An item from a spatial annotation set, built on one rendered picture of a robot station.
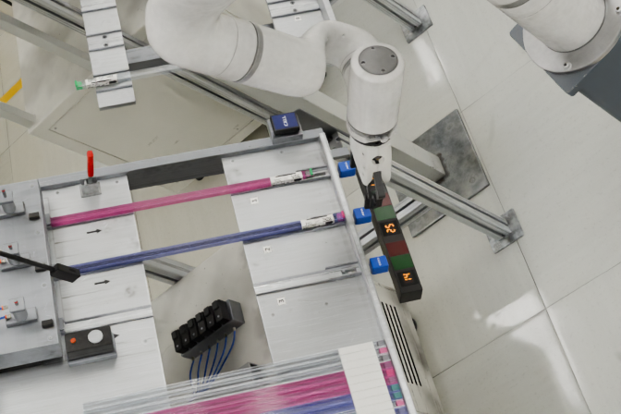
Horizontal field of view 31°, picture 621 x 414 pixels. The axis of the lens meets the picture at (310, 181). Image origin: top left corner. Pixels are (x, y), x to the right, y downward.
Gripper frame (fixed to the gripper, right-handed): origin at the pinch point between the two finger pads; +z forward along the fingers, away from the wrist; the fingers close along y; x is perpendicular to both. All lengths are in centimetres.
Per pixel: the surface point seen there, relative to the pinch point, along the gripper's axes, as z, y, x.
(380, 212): 11.1, 0.7, -3.7
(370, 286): 8.0, -16.0, 3.2
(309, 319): 10.2, -18.7, 14.7
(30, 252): 4, 2, 59
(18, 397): 10, -22, 64
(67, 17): 38, 92, 47
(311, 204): 10.2, 4.6, 8.4
